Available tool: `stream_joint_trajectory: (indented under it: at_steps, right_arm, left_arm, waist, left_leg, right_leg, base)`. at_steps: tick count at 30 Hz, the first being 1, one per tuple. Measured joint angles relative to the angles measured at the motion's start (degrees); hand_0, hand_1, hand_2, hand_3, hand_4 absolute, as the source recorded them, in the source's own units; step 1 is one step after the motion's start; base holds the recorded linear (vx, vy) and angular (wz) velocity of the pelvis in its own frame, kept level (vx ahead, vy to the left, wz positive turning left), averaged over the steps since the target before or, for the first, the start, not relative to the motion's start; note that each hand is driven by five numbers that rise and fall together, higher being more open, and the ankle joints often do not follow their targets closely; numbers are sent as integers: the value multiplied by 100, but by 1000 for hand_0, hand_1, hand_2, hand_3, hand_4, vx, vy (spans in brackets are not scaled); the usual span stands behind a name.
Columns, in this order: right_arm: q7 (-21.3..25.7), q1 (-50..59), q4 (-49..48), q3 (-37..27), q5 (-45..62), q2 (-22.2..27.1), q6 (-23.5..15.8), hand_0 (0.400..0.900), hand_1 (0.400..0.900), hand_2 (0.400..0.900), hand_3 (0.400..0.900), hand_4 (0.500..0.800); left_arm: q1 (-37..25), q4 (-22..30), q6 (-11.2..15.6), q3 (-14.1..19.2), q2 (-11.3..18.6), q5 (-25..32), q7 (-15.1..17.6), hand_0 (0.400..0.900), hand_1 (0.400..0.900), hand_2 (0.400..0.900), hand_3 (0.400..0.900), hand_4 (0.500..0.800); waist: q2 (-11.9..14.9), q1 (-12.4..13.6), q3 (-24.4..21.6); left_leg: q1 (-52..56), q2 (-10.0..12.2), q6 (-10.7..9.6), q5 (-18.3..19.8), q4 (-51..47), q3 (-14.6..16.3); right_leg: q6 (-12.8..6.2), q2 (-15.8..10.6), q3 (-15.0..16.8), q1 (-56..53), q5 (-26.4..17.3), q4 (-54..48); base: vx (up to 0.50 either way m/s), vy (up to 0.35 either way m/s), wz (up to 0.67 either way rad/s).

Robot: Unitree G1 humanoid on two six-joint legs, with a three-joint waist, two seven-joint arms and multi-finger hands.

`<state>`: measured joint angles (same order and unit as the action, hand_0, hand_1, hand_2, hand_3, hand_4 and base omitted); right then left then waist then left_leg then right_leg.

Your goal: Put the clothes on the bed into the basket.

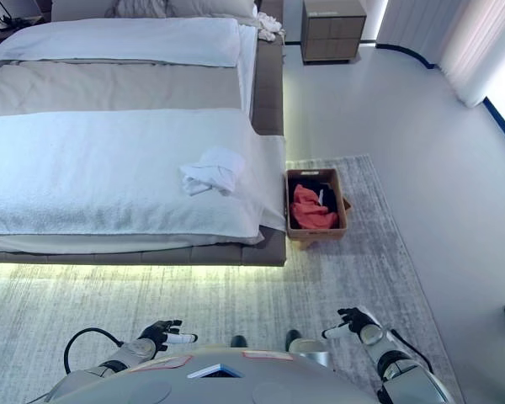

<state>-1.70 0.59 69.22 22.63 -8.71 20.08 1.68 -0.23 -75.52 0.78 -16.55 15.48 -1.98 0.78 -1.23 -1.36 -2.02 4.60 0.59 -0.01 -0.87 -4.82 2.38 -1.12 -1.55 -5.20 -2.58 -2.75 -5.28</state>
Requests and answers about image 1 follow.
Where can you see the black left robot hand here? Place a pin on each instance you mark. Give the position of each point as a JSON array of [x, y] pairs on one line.
[[159, 331]]

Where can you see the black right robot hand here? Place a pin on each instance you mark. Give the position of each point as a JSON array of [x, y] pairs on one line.
[[352, 320]]

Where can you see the white garment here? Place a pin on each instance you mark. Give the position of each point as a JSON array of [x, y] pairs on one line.
[[212, 168]]

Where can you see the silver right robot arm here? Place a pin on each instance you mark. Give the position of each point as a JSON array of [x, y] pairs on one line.
[[397, 370]]

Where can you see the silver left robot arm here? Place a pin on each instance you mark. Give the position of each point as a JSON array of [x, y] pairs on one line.
[[122, 355]]

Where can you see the brown rectangular basket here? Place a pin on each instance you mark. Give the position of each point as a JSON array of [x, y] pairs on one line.
[[315, 233]]

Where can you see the beige bed cover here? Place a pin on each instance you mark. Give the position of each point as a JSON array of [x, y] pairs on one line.
[[109, 88]]

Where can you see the white bed sheet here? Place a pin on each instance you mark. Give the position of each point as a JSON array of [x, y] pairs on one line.
[[247, 71]]

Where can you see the white clothes pile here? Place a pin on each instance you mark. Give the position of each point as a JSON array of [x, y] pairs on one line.
[[269, 25]]

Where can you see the grey streaked rug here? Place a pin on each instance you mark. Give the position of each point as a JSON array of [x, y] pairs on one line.
[[151, 303]]

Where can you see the silver right robot leg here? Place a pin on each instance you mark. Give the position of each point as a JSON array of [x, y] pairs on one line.
[[309, 348]]

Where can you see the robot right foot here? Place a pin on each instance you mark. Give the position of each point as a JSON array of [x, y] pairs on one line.
[[293, 337]]

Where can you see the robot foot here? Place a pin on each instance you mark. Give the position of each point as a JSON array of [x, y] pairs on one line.
[[238, 341], [293, 337]]

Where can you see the silver robot torso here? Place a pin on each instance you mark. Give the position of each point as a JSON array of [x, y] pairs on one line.
[[219, 379]]

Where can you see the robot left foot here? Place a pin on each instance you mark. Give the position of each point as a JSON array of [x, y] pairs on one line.
[[238, 341]]

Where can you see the orange garment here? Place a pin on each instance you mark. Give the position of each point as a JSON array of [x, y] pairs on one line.
[[309, 208]]

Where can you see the black garment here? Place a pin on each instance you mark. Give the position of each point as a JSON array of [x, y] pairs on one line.
[[330, 195]]

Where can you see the white fluffy blanket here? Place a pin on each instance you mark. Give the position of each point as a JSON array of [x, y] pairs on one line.
[[88, 177]]

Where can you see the blue floor trim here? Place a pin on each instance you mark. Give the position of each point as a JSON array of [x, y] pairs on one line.
[[421, 56]]

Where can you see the brown wooden nightstand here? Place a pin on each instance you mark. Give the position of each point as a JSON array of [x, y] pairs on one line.
[[332, 33]]

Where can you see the white folded duvet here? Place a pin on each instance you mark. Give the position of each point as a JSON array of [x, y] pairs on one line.
[[122, 40]]

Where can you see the white sheer curtain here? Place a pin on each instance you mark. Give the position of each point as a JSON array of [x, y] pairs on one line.
[[467, 42]]

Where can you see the plain white pillow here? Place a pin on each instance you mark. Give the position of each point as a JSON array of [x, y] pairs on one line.
[[212, 6]]

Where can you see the grey patterned pillow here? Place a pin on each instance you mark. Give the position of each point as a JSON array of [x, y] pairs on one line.
[[88, 7]]

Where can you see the dark bedside table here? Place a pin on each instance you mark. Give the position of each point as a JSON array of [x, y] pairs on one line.
[[21, 23]]

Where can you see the brown upholstered bed frame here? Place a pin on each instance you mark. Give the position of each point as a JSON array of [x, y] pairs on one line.
[[269, 84]]

